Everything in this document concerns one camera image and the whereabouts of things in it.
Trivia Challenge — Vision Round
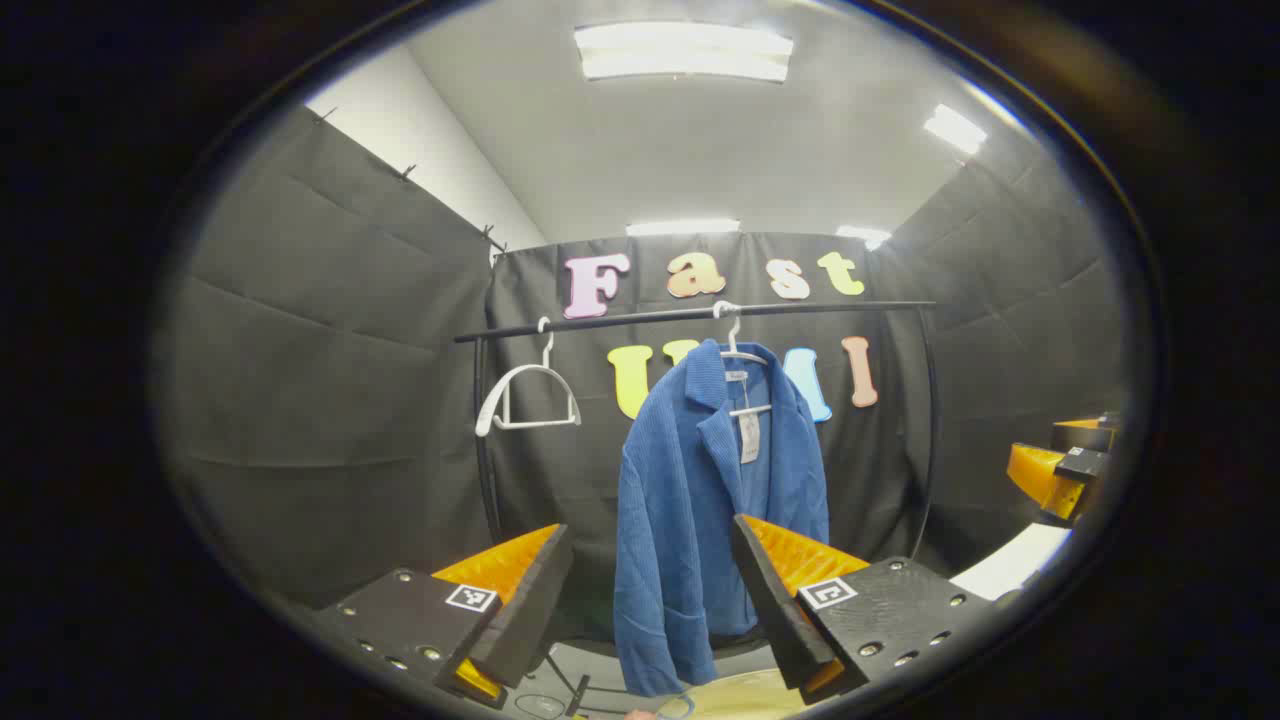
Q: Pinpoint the white flat panel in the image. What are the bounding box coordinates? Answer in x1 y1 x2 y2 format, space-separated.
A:
948 522 1073 602

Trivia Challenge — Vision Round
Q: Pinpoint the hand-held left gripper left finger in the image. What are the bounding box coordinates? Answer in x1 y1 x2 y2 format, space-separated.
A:
315 522 576 711

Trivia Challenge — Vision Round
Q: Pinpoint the black clothes rack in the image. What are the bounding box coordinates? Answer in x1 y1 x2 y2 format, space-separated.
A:
453 299 944 563

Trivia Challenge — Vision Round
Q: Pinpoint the black cable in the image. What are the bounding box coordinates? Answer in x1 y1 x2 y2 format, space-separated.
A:
513 650 593 720

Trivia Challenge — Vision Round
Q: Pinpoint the beige laundry hamper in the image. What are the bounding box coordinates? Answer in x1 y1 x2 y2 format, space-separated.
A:
690 668 809 720

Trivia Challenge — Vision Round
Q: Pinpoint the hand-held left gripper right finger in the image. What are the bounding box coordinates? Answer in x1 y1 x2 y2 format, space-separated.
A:
728 513 993 706

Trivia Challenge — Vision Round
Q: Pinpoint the white plastic clothes hanger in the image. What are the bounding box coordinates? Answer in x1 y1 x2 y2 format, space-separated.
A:
474 316 583 439
712 300 776 419

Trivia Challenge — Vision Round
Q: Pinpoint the large ceiling light panel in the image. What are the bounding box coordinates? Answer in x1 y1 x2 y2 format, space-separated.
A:
573 21 795 83

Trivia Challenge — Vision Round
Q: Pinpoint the blue corduroy jacket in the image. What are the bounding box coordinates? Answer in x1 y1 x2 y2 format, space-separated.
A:
612 338 831 699

